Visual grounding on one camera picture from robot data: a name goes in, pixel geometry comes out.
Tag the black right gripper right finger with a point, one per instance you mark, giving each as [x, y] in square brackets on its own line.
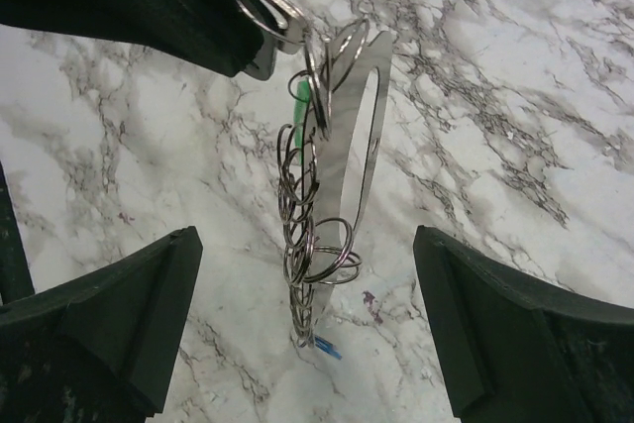
[514, 348]

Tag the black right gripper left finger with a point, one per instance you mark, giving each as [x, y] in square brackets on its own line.
[101, 347]

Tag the blue key tag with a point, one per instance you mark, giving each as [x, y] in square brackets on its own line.
[326, 347]

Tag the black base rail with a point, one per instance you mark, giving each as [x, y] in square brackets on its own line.
[16, 281]

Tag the green key tag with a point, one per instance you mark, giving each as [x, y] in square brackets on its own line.
[301, 102]

